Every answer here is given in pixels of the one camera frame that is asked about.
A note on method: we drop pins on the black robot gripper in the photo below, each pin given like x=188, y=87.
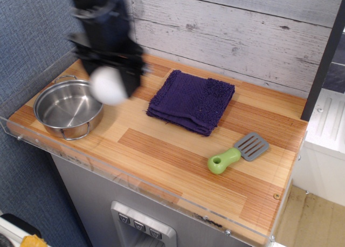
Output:
x=105, y=41

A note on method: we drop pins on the white toy mushroom egg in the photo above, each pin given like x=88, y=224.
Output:
x=107, y=87

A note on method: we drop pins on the stainless steel pot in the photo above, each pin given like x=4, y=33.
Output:
x=67, y=109

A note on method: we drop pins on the purple folded towel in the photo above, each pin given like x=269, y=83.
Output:
x=195, y=103

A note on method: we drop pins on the grey toy fridge cabinet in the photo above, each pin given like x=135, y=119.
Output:
x=115, y=213

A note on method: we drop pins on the yellow and black object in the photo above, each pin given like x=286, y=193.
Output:
x=14, y=230

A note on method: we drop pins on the white toy sink unit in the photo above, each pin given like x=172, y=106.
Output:
x=320, y=167

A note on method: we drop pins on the clear acrylic guard rail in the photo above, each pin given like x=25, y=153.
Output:
x=168, y=164

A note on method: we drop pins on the green handled grey spatula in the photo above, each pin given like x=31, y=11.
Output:
x=250, y=147

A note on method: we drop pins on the dark right shelf post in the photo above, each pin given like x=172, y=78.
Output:
x=325, y=63

